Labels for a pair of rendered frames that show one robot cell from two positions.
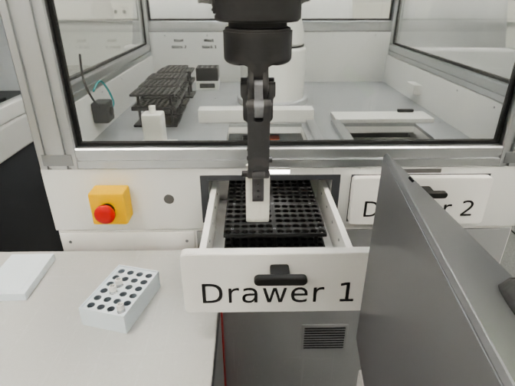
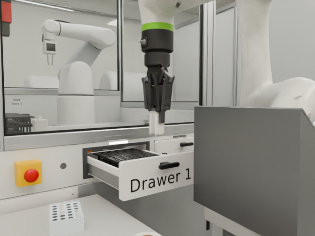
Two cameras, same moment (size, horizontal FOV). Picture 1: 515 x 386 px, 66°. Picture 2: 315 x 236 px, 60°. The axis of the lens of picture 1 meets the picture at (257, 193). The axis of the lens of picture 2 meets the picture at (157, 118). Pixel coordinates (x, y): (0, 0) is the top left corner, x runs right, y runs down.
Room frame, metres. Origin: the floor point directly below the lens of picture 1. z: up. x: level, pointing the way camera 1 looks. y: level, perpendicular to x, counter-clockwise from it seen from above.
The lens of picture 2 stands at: (-0.18, 0.47, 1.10)
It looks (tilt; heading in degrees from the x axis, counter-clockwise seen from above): 4 degrees down; 324
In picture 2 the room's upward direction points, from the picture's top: straight up
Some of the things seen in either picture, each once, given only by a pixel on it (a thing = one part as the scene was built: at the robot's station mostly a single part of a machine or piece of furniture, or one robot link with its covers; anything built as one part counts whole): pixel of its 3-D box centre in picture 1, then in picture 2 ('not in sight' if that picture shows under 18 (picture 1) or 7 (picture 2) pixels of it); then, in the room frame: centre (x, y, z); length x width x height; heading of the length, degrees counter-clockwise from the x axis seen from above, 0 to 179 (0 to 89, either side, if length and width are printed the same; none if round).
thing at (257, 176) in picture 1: (257, 184); (163, 114); (0.44, 0.00, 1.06); 0.03 x 0.01 x 0.05; 1
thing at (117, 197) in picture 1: (110, 205); (28, 173); (0.73, 0.30, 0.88); 0.07 x 0.05 x 0.07; 91
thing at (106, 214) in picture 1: (105, 213); (31, 175); (0.69, 0.30, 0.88); 0.04 x 0.03 x 0.04; 91
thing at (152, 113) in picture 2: not in sight; (153, 122); (0.48, 0.00, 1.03); 0.03 x 0.01 x 0.07; 91
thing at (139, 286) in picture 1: (123, 296); (65, 217); (0.56, 0.24, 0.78); 0.12 x 0.08 x 0.04; 166
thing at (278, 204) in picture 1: (271, 217); (128, 163); (0.69, -0.03, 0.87); 0.22 x 0.18 x 0.06; 1
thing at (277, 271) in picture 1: (280, 274); (166, 165); (0.46, -0.03, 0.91); 0.07 x 0.04 x 0.01; 91
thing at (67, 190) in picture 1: (275, 131); (82, 143); (1.23, -0.06, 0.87); 1.02 x 0.95 x 0.14; 91
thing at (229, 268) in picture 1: (278, 280); (161, 173); (0.49, -0.03, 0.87); 0.29 x 0.02 x 0.11; 91
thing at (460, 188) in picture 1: (418, 200); (181, 150); (0.75, -0.34, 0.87); 0.29 x 0.02 x 0.11; 91
